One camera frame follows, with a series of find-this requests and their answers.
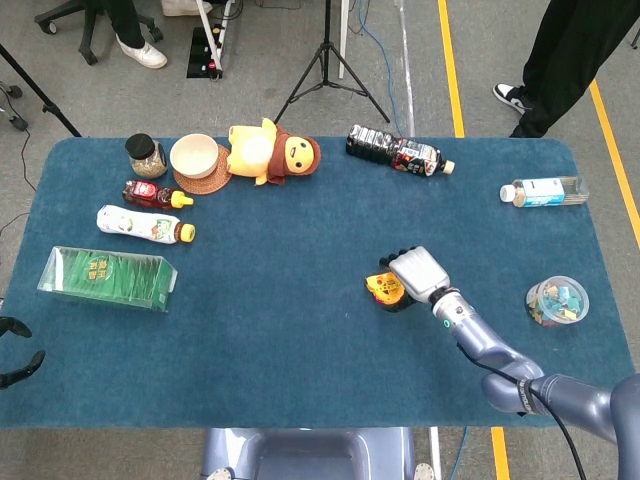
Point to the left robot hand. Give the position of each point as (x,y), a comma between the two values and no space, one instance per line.
(25,367)

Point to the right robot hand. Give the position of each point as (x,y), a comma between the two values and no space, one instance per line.
(420,272)

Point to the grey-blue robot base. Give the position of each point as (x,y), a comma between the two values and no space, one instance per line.
(300,455)

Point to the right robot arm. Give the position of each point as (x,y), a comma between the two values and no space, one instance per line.
(480,340)

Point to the clear box green tea packets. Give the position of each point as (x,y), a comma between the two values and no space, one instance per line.
(100,275)

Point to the dark tea bottle black label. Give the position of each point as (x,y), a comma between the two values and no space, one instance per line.
(380,145)

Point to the clear tub colourful clips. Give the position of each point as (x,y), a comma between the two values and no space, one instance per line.
(557,302)

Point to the blue tablecloth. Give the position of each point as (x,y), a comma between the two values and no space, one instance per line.
(275,325)

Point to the white bottle yellow cap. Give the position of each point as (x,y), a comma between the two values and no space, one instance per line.
(135,222)

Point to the yellow plush toy brown hood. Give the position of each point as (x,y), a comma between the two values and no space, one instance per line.
(250,150)

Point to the round woven coaster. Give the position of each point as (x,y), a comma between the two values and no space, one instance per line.
(210,185)

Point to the glass jar black lid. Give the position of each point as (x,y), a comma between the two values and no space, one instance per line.
(147,162)

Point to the black tripod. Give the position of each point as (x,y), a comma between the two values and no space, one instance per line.
(326,50)

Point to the black caster base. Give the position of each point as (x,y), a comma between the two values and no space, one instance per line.
(17,122)

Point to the white bowl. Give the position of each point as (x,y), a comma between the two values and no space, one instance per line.
(192,157)

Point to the standing person black clothes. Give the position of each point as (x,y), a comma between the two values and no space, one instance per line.
(565,50)

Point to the black slanted stand leg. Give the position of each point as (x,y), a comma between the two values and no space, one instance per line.
(40,95)

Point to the black power strip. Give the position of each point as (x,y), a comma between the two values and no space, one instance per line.
(200,55)

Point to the seated person black trousers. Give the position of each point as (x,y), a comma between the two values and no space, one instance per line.
(145,52)

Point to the black office chair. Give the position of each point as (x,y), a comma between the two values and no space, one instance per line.
(90,30)

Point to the white post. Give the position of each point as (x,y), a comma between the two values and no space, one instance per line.
(343,40)

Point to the white table frame leg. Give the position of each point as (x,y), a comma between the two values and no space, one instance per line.
(210,35)

